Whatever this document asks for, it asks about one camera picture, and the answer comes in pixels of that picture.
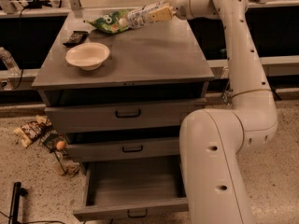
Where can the grey drawer cabinet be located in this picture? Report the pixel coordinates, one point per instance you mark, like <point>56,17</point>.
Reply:
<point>161,62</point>

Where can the dark snack bar wrapper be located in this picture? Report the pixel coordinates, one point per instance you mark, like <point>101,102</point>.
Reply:
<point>76,38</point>

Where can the green snack bag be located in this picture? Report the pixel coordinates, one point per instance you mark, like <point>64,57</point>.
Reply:
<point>112,23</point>

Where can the brown snack bag on floor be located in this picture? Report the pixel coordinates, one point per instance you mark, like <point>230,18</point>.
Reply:
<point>32,130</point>

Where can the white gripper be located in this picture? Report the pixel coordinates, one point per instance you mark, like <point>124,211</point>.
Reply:
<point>181,6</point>

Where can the clear bottle on floor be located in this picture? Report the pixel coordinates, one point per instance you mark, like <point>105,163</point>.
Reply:
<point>57,163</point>

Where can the clear plastic water bottle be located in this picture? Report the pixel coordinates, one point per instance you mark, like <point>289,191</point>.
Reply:
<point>140,17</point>

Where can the clear bottle at left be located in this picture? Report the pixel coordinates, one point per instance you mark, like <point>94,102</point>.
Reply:
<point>13,69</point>

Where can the black stand on floor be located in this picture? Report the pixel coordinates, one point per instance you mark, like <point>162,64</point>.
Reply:
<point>17,192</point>

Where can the dark green packet on floor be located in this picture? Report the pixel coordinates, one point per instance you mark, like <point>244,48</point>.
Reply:
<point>49,140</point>

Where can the crumpled wrapper on floor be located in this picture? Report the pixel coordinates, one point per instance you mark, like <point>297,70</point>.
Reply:
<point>72,169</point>

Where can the grey top drawer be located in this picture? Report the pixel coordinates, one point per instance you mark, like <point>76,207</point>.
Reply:
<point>113,117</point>

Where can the orange ball on floor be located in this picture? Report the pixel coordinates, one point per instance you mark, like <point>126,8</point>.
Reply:
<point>61,145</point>

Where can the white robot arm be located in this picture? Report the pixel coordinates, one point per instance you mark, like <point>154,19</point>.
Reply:
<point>210,139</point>

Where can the grey middle drawer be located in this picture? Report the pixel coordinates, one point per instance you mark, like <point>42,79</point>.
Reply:
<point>122,150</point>

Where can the grey bottom drawer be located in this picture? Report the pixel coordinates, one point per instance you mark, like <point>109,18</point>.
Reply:
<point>133,188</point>

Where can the grey drawer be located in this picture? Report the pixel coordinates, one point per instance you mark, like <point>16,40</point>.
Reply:
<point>133,188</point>
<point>113,117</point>
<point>122,150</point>

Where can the white bowl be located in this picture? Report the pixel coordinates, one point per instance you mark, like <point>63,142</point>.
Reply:
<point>88,56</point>

